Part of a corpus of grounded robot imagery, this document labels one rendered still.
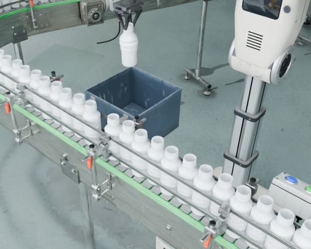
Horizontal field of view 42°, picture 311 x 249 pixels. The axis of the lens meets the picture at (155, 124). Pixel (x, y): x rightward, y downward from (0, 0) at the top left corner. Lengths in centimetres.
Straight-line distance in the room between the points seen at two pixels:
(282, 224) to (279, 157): 202
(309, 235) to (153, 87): 116
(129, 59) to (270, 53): 52
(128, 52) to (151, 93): 49
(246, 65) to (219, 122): 170
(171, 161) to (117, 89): 89
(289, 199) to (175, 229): 35
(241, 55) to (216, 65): 247
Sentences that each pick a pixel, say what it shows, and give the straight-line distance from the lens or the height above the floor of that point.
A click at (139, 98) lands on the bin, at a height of 79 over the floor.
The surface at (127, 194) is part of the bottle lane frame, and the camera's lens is 137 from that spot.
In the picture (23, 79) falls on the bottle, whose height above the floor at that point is 113.
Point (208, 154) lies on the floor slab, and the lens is 295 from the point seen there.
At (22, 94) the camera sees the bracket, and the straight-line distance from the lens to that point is 161.
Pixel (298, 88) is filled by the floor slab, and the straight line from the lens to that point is 392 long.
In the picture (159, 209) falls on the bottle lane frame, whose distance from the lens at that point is 128.
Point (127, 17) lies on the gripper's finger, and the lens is 148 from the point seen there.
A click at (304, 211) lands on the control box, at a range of 120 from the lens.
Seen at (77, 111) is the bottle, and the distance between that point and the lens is 140.
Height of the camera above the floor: 192
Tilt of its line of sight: 37 degrees down
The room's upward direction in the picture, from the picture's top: 2 degrees clockwise
